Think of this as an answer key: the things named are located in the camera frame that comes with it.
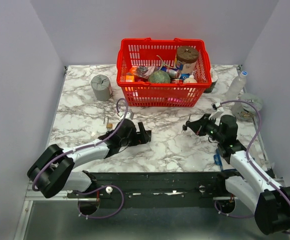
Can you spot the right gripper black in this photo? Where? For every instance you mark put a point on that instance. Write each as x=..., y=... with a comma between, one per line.
x=198, y=126

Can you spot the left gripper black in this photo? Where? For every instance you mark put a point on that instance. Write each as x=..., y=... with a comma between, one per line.
x=143, y=138

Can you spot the brass padlock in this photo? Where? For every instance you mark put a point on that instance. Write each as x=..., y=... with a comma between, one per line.
x=109, y=125

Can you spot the black padlock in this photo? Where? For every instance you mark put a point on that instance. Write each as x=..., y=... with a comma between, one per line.
x=148, y=136

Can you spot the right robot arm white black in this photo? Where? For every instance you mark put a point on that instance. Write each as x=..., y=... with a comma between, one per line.
x=267, y=199

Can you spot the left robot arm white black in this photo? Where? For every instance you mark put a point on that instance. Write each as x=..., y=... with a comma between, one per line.
x=53, y=171

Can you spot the white pump bottle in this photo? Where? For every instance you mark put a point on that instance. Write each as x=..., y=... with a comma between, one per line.
x=188, y=78

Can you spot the blue white booklet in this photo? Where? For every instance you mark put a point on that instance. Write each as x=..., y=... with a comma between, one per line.
x=222, y=164

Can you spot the grey taped can right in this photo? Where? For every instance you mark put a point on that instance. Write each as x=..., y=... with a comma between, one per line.
x=245, y=112

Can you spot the grey taped can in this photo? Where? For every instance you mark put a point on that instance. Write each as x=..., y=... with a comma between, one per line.
x=245, y=112
x=101, y=87

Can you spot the clear plastic water bottle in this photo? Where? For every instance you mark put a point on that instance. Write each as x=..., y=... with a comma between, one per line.
x=236, y=86

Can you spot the red soda can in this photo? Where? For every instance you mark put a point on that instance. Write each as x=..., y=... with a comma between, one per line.
x=176, y=81

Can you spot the red blue drink can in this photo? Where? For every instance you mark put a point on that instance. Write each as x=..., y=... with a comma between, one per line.
x=173, y=73

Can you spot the orange small box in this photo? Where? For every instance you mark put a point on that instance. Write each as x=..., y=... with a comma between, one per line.
x=129, y=78

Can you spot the green melon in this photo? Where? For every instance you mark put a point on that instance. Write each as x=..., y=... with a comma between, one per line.
x=159, y=77

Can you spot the grey taped can left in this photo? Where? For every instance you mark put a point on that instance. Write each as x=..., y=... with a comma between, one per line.
x=101, y=87

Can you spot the crumpled snack packet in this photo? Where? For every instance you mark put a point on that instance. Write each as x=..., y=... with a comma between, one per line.
x=143, y=71

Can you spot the brown lid cylindrical canister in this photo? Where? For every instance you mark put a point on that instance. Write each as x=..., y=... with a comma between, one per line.
x=186, y=59

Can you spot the red plastic basket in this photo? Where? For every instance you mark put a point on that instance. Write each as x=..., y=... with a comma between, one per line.
x=145, y=52

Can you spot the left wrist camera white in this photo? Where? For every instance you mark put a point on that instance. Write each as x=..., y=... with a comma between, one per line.
x=127, y=115

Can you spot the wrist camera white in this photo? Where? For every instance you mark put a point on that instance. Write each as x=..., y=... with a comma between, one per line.
x=218, y=111
x=127, y=115

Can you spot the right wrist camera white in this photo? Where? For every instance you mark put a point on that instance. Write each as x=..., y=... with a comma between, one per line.
x=218, y=111

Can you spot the black mounting rail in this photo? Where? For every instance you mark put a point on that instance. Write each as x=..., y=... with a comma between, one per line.
x=147, y=190

